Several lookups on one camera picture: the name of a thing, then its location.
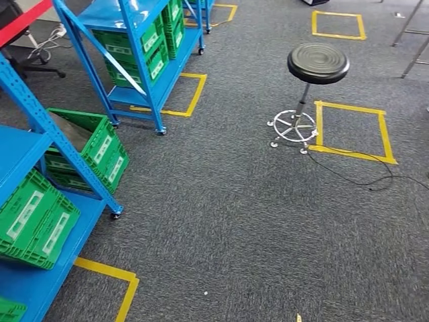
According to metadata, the blue metal shelf rack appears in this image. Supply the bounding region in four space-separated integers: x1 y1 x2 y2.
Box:
51 0 206 136
0 51 124 322
182 0 215 35

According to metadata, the black round stool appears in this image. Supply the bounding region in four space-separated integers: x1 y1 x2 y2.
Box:
267 42 350 156

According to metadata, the yellow floor tape outline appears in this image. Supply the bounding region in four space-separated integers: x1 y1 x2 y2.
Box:
73 257 140 322

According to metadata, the black office chair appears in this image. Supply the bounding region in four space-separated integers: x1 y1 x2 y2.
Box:
0 0 67 80

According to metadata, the red barrier belt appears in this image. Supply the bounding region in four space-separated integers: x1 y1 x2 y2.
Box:
0 0 53 48

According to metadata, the black floor cable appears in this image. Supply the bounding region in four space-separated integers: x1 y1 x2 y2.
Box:
307 148 429 193

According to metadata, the steel table leg frame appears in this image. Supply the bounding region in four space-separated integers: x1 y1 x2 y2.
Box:
391 0 429 80

